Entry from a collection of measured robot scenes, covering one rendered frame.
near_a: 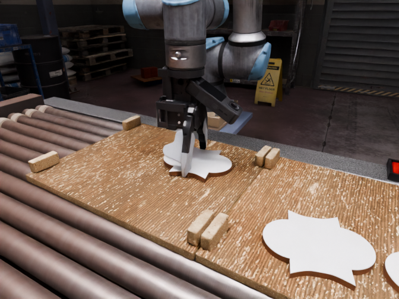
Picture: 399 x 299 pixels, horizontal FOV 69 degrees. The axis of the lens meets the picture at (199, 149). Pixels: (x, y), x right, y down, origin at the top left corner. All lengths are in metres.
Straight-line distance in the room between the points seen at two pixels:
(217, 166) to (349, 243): 0.28
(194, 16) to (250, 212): 0.34
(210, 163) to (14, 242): 0.37
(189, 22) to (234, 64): 0.44
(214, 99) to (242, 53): 0.41
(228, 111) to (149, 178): 0.21
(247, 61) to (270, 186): 0.47
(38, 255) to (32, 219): 0.10
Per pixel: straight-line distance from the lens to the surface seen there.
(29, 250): 0.53
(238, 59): 0.94
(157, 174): 0.61
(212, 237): 0.42
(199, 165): 0.61
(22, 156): 0.85
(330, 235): 0.48
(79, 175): 0.65
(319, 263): 0.44
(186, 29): 0.52
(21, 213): 0.61
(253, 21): 0.93
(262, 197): 0.55
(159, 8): 0.66
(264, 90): 4.12
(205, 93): 0.54
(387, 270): 0.47
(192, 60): 0.53
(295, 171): 0.65
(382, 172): 0.77
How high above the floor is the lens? 1.25
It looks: 27 degrees down
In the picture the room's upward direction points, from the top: straight up
